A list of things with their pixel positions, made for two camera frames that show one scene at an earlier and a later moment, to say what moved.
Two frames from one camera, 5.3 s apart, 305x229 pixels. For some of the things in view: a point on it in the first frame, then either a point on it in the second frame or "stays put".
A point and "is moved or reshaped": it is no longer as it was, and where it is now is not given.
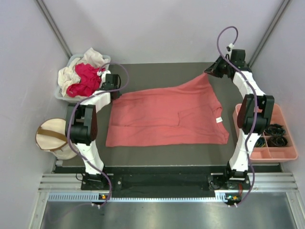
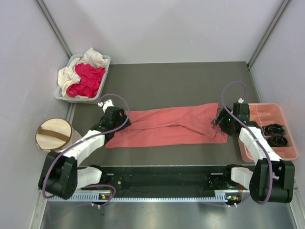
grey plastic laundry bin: x=57 y=92 stays put
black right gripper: x=213 y=69 to x=225 y=114
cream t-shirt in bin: x=67 y=75 stays put
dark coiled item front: x=277 y=141 stays put
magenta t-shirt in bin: x=90 y=82 stays put
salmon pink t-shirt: x=190 y=115 is moved or reshaped
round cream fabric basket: x=52 y=136 stays put
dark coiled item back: x=275 y=130 stays put
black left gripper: x=118 y=94 to x=123 y=115
